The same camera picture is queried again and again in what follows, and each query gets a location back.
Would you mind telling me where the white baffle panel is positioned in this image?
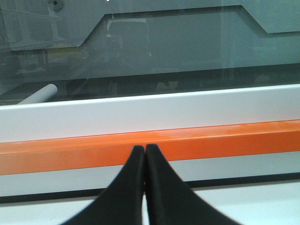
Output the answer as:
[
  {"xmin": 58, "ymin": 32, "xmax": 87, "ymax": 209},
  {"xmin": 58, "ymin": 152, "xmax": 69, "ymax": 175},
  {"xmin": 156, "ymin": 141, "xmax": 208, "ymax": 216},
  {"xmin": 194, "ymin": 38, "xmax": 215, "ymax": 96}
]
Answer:
[{"xmin": 0, "ymin": 0, "xmax": 300, "ymax": 51}]

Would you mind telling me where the orange and white sash frame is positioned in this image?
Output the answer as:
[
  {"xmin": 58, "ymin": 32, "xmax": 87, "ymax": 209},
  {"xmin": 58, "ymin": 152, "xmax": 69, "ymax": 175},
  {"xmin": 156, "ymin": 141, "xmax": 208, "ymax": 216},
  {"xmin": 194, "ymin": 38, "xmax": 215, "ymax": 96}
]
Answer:
[{"xmin": 0, "ymin": 84, "xmax": 300, "ymax": 203}]

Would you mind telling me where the white rolled paper tube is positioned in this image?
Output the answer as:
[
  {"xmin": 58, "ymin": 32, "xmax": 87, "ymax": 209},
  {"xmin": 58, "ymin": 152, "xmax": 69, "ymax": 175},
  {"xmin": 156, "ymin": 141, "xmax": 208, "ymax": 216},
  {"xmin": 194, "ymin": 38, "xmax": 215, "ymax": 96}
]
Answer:
[{"xmin": 18, "ymin": 84, "xmax": 58, "ymax": 105}]

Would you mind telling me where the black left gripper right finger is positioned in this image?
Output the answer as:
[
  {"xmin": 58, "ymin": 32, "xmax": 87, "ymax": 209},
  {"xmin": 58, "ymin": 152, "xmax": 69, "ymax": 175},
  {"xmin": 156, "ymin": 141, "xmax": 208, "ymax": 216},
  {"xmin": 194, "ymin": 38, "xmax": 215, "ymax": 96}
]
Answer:
[{"xmin": 145, "ymin": 144, "xmax": 237, "ymax": 225}]

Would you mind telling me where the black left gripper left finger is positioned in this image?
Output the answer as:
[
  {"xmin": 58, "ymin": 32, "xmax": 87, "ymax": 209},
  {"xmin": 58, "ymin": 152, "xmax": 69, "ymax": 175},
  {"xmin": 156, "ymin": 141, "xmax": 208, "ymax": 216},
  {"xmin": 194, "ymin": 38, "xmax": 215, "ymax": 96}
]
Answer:
[{"xmin": 63, "ymin": 145, "xmax": 144, "ymax": 225}]

